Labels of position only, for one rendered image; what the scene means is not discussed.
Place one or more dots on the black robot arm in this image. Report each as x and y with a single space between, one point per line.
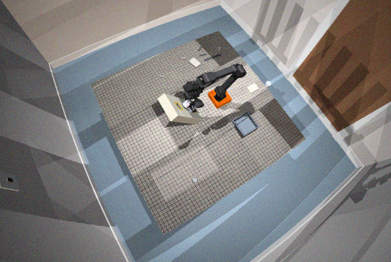
237 71

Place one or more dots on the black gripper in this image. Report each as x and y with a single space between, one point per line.
197 103

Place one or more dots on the light blue square tray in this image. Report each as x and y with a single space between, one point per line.
245 124

